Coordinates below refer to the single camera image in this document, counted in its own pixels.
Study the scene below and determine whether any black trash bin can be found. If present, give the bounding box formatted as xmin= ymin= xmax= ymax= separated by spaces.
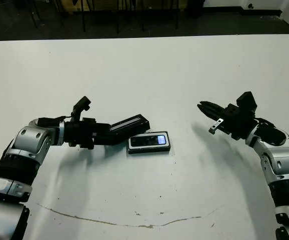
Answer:
xmin=185 ymin=0 xmax=207 ymax=18

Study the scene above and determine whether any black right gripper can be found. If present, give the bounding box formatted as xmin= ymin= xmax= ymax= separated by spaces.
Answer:
xmin=196 ymin=100 xmax=257 ymax=141

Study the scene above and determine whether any black box with white insert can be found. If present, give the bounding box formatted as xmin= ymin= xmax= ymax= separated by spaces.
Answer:
xmin=128 ymin=130 xmax=172 ymax=156

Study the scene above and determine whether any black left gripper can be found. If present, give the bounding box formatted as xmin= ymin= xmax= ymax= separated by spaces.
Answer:
xmin=63 ymin=116 xmax=122 ymax=151

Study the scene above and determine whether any black box lid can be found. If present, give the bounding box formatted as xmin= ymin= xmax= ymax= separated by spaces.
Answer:
xmin=108 ymin=114 xmax=152 ymax=141

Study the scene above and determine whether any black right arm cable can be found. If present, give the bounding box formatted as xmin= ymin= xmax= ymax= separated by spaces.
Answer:
xmin=255 ymin=116 xmax=278 ymax=129

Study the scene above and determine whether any black metal frame chair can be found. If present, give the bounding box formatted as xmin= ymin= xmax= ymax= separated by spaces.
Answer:
xmin=80 ymin=0 xmax=122 ymax=35
xmin=140 ymin=0 xmax=181 ymax=33
xmin=29 ymin=0 xmax=68 ymax=30

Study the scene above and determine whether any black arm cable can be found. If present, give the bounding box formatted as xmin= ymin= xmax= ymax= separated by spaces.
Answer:
xmin=54 ymin=114 xmax=74 ymax=121
xmin=255 ymin=116 xmax=278 ymax=129

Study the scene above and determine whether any yellowish wooden cabinet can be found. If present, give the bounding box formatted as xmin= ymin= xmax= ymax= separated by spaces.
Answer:
xmin=59 ymin=0 xmax=187 ymax=13

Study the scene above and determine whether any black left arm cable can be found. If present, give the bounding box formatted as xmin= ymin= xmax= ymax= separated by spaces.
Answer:
xmin=54 ymin=114 xmax=74 ymax=121

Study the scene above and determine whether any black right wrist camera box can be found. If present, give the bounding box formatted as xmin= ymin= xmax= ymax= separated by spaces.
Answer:
xmin=236 ymin=91 xmax=258 ymax=113

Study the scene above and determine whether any black slim camera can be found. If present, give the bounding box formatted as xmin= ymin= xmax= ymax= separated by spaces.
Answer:
xmin=130 ymin=134 xmax=167 ymax=147

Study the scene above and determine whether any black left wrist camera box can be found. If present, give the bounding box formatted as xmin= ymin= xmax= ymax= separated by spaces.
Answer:
xmin=71 ymin=95 xmax=92 ymax=124

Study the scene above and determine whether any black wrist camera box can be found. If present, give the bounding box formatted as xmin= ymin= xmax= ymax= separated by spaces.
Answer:
xmin=71 ymin=95 xmax=92 ymax=124
xmin=236 ymin=91 xmax=258 ymax=113

